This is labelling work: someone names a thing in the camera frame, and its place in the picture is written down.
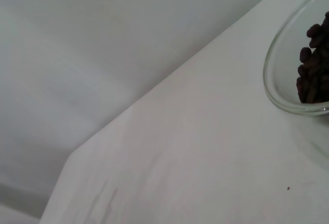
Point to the clear glass cup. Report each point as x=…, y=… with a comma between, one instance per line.
x=272, y=85

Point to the coffee bean heap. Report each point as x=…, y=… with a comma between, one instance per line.
x=316, y=75

